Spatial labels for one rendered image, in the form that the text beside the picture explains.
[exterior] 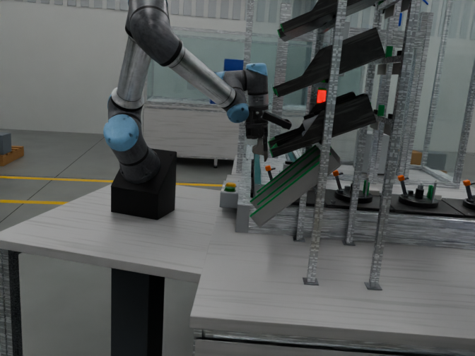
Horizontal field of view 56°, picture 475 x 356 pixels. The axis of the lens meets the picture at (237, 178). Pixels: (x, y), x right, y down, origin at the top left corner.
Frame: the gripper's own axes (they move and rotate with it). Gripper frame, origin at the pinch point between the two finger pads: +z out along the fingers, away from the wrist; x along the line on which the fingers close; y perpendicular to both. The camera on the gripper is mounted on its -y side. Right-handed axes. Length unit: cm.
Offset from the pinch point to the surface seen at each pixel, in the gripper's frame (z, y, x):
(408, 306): 23, -34, 67
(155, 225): 17.2, 40.2, 21.5
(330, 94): -29, -16, 55
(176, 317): 107, 57, -58
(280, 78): -22, -10, -104
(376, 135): 10, -60, -75
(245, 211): 13.4, 8.2, 21.3
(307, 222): 18.7, -13.1, 20.9
